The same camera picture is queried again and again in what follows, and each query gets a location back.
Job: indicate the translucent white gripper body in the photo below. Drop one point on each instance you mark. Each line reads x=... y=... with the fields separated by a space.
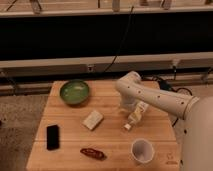
x=128 y=103

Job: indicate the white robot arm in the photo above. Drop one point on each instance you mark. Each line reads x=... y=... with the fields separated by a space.
x=197 y=144

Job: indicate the green ceramic bowl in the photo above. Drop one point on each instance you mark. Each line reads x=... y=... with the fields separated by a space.
x=74 y=92

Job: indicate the white soap bar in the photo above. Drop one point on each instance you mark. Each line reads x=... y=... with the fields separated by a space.
x=93 y=119

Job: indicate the white paper cup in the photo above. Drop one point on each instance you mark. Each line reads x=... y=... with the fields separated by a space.
x=142 y=151

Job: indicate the brown snack wrapper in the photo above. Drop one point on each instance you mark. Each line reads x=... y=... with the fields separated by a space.
x=96 y=154

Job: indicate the black phone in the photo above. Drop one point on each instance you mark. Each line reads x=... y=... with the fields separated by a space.
x=52 y=137

